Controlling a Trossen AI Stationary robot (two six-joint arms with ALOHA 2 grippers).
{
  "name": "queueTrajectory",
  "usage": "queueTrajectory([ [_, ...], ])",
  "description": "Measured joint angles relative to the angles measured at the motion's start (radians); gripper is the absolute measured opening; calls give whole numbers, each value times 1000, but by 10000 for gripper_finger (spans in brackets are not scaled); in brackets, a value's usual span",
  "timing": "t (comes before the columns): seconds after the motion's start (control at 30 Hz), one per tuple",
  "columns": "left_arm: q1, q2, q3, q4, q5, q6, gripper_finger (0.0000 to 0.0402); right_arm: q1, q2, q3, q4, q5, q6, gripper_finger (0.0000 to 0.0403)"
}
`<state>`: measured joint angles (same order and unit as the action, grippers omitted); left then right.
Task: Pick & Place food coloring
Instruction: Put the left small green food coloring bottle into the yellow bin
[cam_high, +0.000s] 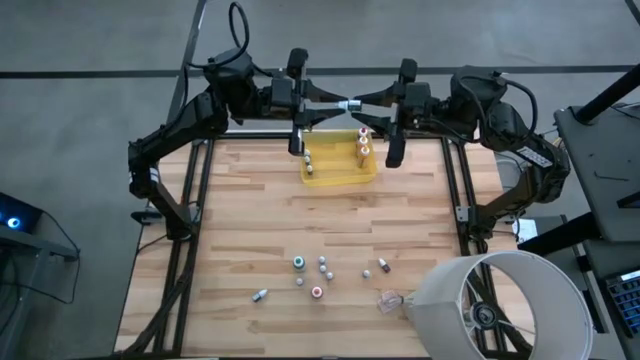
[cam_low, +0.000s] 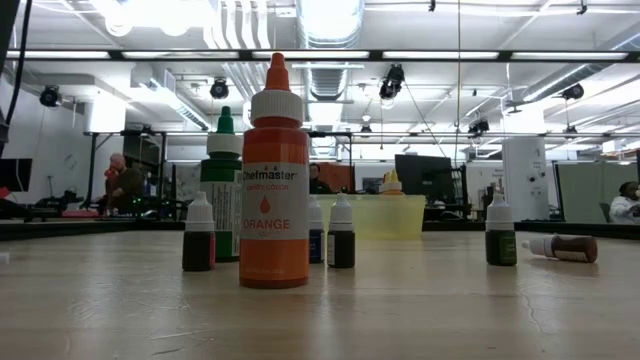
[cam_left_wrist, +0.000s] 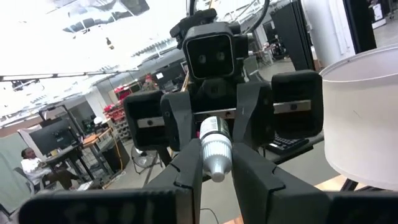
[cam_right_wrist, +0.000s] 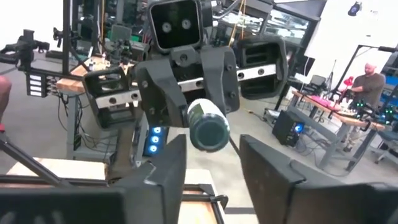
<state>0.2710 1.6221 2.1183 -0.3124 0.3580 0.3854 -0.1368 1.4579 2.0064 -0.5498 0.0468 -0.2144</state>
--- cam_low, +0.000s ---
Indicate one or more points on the large green food colouring bottle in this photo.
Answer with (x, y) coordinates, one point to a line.
(222, 175)

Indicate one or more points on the large orange food colouring bottle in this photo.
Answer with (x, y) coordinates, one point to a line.
(274, 200)

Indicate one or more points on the green partition wall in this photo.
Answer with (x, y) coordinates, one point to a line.
(582, 192)

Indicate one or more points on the large yellow food colouring bottle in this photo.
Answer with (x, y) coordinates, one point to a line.
(397, 187)
(385, 187)

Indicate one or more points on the orange partition panel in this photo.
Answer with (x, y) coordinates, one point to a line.
(342, 175)

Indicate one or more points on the black wall screen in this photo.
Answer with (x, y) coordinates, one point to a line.
(15, 175)

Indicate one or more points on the black metal rack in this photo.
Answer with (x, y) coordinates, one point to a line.
(93, 170)

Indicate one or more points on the yellow translucent plastic bin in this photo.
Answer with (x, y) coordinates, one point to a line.
(372, 217)

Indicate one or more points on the black metal table frame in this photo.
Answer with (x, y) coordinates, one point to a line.
(50, 231)

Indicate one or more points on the small brown food colouring bottle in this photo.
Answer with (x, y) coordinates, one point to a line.
(575, 247)

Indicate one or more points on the small green food colouring bottle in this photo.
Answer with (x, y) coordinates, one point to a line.
(500, 247)

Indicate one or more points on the black overhead frame beam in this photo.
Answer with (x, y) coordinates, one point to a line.
(116, 55)

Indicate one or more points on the small red food colouring bottle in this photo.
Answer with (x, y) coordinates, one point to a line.
(198, 250)

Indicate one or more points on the small black food colouring bottle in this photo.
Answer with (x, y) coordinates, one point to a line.
(341, 250)

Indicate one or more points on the person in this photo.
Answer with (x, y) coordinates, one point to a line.
(625, 205)
(122, 185)
(317, 182)

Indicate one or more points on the white round column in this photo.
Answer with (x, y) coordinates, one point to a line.
(525, 177)

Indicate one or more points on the small blue food colouring bottle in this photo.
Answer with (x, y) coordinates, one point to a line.
(315, 247)

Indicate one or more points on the black computer monitor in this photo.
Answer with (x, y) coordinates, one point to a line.
(422, 175)

